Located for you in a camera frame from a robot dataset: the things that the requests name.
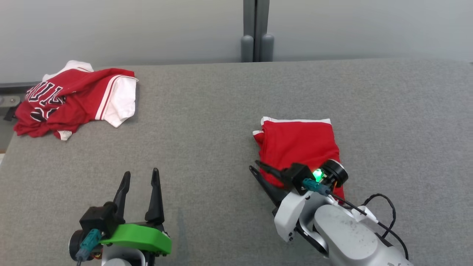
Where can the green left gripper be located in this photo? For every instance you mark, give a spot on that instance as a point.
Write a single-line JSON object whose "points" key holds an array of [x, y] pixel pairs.
{"points": [[140, 236]]}

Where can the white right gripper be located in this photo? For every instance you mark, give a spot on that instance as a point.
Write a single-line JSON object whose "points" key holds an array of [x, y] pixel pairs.
{"points": [[290, 216]]}

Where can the plain red shirt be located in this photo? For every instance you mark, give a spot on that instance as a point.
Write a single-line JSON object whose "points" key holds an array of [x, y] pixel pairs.
{"points": [[299, 144]]}

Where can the red jersey with black lettering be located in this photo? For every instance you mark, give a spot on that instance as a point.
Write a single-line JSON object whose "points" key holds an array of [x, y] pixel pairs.
{"points": [[74, 96]]}

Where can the black round right gripper motor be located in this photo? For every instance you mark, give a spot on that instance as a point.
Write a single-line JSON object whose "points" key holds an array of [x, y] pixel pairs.
{"points": [[337, 170]]}

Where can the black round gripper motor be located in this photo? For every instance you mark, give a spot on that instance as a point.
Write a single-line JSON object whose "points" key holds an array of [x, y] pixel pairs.
{"points": [[337, 170], [73, 244]]}

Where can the black round left gripper motor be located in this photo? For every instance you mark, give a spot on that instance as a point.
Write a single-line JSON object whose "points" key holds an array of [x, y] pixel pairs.
{"points": [[73, 244]]}

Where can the grey partition caster foot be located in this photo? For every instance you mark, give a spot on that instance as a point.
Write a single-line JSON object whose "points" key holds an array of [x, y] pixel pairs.
{"points": [[9, 100]]}

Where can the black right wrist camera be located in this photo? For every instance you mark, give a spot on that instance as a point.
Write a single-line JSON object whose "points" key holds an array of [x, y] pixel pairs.
{"points": [[297, 175]]}

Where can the teal right camera connector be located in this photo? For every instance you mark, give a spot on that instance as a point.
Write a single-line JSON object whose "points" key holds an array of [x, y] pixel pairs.
{"points": [[314, 186]]}

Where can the teal camera connector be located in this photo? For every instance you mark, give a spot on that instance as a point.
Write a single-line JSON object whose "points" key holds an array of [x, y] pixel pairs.
{"points": [[314, 186], [88, 240]]}

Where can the teal left camera connector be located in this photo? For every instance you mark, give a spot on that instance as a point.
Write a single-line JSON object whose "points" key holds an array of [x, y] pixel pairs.
{"points": [[88, 240]]}

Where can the grey partition bottom rail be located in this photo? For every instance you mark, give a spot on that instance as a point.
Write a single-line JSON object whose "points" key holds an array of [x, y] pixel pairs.
{"points": [[14, 88]]}

